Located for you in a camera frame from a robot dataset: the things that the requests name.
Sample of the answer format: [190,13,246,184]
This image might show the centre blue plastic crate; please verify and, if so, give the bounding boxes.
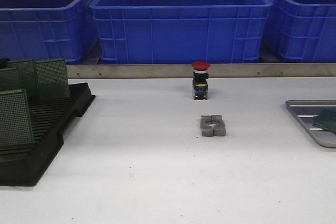
[90,0,272,65]

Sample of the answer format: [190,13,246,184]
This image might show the blue plastic crate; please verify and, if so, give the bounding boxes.
[262,0,335,63]
[1,0,98,63]
[90,0,272,65]

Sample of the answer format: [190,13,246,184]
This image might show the black slotted board rack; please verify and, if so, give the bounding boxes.
[1,83,96,187]

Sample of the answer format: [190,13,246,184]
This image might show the left blue plastic crate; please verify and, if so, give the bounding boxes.
[1,0,98,63]

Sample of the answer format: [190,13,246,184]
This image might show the grey split clamp block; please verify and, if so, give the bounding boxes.
[200,115,226,137]

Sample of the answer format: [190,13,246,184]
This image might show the steel table edge rail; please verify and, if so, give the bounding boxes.
[67,63,335,79]

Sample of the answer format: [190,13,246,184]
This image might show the silver metal tray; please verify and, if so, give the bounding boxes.
[286,100,335,148]

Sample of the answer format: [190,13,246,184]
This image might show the right blue plastic crate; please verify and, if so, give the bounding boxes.
[262,0,335,63]

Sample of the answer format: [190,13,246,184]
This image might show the red emergency stop button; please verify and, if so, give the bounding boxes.
[192,61,211,100]

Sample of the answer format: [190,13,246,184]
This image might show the green perforated board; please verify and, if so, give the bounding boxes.
[313,109,335,127]
[1,89,34,147]

